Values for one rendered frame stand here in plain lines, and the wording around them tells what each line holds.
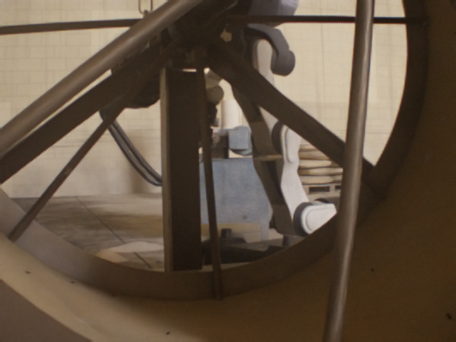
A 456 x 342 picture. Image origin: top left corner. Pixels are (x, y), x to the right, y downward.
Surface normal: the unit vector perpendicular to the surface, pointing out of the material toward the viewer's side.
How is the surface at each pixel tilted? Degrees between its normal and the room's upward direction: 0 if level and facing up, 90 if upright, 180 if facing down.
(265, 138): 108
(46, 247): 90
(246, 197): 90
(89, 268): 90
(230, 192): 90
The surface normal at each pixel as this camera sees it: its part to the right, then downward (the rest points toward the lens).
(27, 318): 0.29, 0.01
